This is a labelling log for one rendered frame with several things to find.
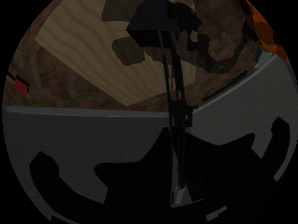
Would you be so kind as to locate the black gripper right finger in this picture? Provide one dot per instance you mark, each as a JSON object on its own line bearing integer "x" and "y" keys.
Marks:
{"x": 202, "y": 160}

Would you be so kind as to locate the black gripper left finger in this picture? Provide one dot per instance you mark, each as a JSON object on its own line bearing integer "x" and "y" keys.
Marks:
{"x": 154, "y": 170}

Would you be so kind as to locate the black spatula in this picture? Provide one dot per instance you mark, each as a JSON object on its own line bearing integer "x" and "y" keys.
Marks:
{"x": 233, "y": 81}

